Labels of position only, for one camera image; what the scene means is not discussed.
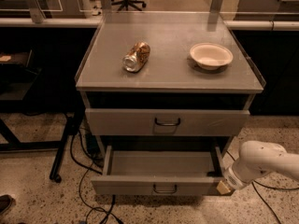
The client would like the black cable left floor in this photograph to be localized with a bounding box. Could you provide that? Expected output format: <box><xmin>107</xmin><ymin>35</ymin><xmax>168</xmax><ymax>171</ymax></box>
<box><xmin>69</xmin><ymin>128</ymin><xmax>125</xmax><ymax>224</ymax></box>

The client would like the black cable floor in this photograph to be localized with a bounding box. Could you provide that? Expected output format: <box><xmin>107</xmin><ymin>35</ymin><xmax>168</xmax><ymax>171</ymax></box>
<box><xmin>226</xmin><ymin>150</ymin><xmax>299</xmax><ymax>224</ymax></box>
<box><xmin>69</xmin><ymin>128</ymin><xmax>125</xmax><ymax>224</ymax></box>

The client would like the grey drawer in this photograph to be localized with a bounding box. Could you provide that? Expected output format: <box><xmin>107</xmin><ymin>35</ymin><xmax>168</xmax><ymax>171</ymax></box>
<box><xmin>91</xmin><ymin>147</ymin><xmax>224</xmax><ymax>196</ymax></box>
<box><xmin>85</xmin><ymin>108</ymin><xmax>249</xmax><ymax>136</ymax></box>

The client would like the black cable right floor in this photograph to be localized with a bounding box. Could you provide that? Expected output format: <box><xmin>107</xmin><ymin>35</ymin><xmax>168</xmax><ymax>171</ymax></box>
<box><xmin>226</xmin><ymin>150</ymin><xmax>299</xmax><ymax>224</ymax></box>

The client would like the grey drawer cabinet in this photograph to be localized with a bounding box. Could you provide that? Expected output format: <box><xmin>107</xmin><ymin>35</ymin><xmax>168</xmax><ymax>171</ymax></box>
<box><xmin>77</xmin><ymin>12</ymin><xmax>263</xmax><ymax>152</ymax></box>

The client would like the crushed gold soda can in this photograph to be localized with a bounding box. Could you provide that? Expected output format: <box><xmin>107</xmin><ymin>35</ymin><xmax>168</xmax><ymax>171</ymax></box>
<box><xmin>122</xmin><ymin>42</ymin><xmax>150</xmax><ymax>73</ymax></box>

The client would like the white horizontal rail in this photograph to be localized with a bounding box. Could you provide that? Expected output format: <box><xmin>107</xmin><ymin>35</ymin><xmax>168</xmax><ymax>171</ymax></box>
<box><xmin>0</xmin><ymin>18</ymin><xmax>299</xmax><ymax>31</ymax></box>

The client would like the black side table frame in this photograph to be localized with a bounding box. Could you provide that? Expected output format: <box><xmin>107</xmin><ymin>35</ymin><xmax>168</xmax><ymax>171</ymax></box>
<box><xmin>0</xmin><ymin>51</ymin><xmax>83</xmax><ymax>183</ymax></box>

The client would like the white paper bowl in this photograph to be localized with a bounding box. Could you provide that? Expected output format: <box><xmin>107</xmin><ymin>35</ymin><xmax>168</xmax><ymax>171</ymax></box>
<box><xmin>190</xmin><ymin>43</ymin><xmax>234</xmax><ymax>70</ymax></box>

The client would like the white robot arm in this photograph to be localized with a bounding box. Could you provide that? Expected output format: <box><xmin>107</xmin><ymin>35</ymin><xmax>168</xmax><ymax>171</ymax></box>
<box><xmin>217</xmin><ymin>141</ymin><xmax>299</xmax><ymax>195</ymax></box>

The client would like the dark shoe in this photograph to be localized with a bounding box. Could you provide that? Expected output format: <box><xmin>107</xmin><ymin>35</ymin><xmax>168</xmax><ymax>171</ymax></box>
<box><xmin>0</xmin><ymin>194</ymin><xmax>14</xmax><ymax>215</ymax></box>

